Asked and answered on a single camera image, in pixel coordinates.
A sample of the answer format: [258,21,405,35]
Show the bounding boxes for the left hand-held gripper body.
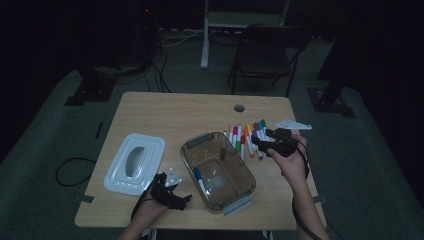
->
[150,167,184,210]

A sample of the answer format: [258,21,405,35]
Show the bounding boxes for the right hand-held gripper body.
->
[266,119,313,158]

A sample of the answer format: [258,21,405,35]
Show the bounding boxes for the purple marker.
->
[251,130,264,161]

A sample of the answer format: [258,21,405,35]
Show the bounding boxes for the orange marker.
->
[242,128,256,159]

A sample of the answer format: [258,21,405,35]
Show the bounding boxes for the light blue marker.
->
[257,120,268,141]

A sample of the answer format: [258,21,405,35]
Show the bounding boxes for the magenta marker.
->
[231,125,240,148]

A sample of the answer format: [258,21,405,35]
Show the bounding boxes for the black marker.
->
[218,130,229,162]

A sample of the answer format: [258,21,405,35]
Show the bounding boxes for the clear brown storage box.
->
[179,131,258,216]

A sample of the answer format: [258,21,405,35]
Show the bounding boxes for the white box lid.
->
[103,132,167,197]

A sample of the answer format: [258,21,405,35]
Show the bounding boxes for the person's left hand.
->
[132,194,170,225]

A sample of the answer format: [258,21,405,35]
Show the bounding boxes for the person's right hand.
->
[266,133,310,188]

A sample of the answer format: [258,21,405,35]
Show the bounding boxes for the black stand with square base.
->
[64,64,118,107]
[306,0,357,118]

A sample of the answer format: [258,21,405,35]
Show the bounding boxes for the black folding chair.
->
[227,23,313,98]

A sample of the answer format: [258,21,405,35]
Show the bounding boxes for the dark equipment with red light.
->
[129,0,161,64]

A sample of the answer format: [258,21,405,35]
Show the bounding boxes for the right hand-held gripper cable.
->
[290,139,323,240]

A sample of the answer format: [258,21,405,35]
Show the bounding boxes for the hand-held gripper cable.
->
[290,139,323,240]
[130,173,162,221]

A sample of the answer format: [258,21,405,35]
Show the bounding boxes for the left hand-held gripper cable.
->
[130,173,162,221]

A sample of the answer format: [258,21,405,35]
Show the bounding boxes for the black looped floor cable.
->
[54,157,98,188]

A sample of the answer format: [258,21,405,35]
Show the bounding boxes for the white metal desk frame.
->
[199,0,291,70]

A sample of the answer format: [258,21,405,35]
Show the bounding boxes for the black floor cables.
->
[146,46,173,94]

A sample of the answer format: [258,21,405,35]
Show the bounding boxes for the white floor cable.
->
[159,29,204,48]

